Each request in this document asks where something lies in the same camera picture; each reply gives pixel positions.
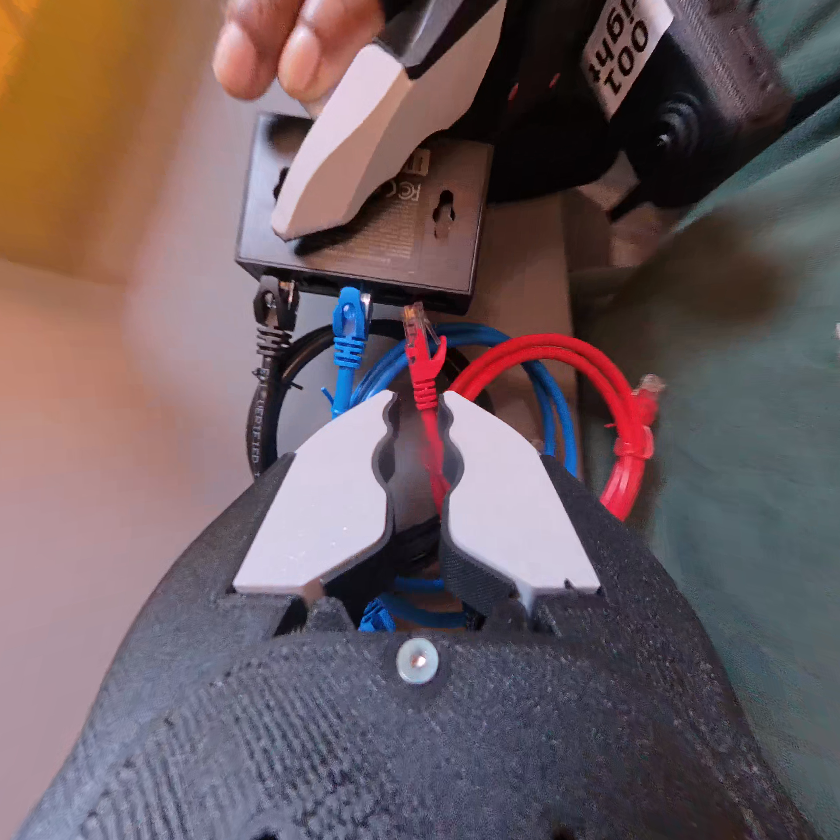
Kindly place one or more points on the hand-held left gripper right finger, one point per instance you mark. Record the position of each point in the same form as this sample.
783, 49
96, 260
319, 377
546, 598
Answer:
518, 505

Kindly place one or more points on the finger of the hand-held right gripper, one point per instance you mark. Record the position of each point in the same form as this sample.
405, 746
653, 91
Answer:
354, 144

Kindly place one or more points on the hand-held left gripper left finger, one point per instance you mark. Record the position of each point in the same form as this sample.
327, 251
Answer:
315, 505

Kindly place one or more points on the black network switch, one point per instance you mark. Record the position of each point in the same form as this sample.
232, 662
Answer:
394, 243

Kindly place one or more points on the person's right hand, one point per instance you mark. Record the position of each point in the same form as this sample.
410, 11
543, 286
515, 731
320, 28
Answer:
302, 46

